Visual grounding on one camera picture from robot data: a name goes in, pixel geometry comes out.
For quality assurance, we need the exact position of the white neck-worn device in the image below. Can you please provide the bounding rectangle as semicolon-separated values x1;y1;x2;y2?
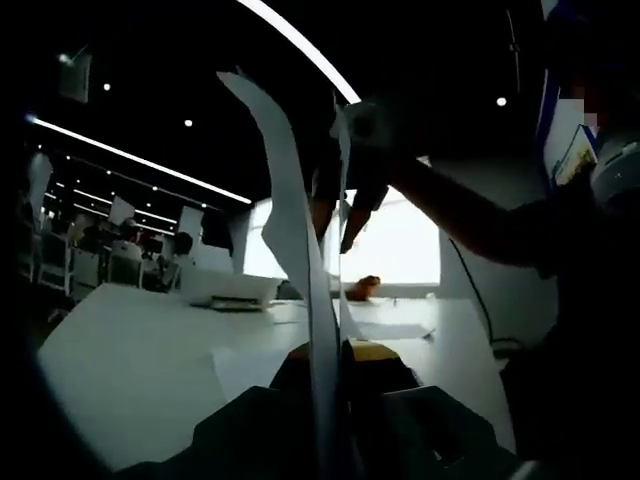
589;127;640;212

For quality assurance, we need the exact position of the white printer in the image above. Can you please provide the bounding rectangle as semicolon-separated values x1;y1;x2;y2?
179;272;284;315

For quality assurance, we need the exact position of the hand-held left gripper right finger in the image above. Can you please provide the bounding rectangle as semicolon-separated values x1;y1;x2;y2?
344;341;521;480

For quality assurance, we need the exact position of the stack of white printing papers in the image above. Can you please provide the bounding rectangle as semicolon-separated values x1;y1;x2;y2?
216;71;362;480

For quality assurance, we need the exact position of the ceiling air conditioner vent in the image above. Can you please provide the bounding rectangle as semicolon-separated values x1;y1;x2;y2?
57;52;94;104

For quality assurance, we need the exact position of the white office chair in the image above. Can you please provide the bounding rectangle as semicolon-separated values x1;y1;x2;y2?
37;234;72;294
107;247;144;289

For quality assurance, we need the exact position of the orange plush toy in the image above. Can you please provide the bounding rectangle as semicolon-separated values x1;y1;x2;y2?
349;274;384;304

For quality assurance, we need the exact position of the linear ceiling light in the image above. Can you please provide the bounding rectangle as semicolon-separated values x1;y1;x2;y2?
27;115;252;205
234;0;362;105

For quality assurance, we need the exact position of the white table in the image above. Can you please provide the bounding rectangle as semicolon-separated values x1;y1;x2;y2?
37;282;517;474

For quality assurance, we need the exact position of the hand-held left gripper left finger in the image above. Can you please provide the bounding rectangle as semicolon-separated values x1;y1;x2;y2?
119;343;326;480

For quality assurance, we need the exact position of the blue white wall poster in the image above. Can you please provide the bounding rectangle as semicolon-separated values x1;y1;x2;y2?
537;64;602;189

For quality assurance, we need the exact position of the large window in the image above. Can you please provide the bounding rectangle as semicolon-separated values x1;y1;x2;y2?
244;187;442;287

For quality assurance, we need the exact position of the person in dark clothing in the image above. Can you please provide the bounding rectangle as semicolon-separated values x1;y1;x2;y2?
499;199;640;480

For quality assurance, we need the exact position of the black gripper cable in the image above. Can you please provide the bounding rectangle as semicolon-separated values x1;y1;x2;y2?
447;237;522;359

